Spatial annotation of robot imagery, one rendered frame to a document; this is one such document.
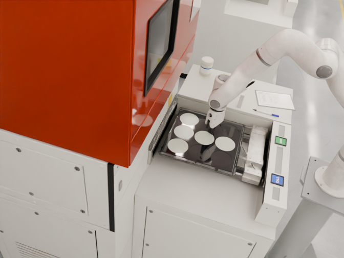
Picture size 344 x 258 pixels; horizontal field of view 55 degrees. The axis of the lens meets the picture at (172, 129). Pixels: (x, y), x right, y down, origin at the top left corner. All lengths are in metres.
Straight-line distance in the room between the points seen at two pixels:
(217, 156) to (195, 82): 0.53
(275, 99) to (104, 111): 1.23
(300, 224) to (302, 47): 1.03
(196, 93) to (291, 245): 1.04
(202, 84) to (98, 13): 1.22
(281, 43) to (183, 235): 0.95
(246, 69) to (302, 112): 2.32
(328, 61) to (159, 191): 0.87
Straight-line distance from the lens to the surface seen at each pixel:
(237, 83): 1.44
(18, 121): 1.18
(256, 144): 1.78
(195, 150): 1.62
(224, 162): 1.60
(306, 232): 2.04
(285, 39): 1.37
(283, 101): 1.99
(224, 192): 1.59
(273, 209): 1.46
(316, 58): 1.33
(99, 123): 0.99
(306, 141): 3.38
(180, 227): 1.60
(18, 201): 1.59
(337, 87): 1.46
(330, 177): 1.76
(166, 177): 1.59
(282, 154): 1.65
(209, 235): 1.59
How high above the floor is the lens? 2.04
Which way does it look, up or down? 42 degrees down
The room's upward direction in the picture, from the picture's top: 8 degrees clockwise
